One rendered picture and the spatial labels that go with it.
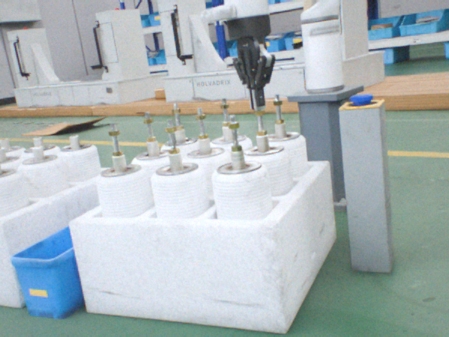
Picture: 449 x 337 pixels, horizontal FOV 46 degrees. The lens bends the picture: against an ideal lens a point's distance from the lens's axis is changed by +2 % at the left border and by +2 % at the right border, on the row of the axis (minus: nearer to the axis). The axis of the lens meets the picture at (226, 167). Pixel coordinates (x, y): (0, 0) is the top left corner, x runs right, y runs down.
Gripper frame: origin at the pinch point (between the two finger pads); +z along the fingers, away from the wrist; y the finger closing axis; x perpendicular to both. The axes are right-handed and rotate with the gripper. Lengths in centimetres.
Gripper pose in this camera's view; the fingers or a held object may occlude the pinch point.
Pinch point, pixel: (256, 98)
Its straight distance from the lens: 95.2
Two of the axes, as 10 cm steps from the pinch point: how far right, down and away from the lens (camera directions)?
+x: -9.1, 2.1, -3.7
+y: -4.0, -1.7, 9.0
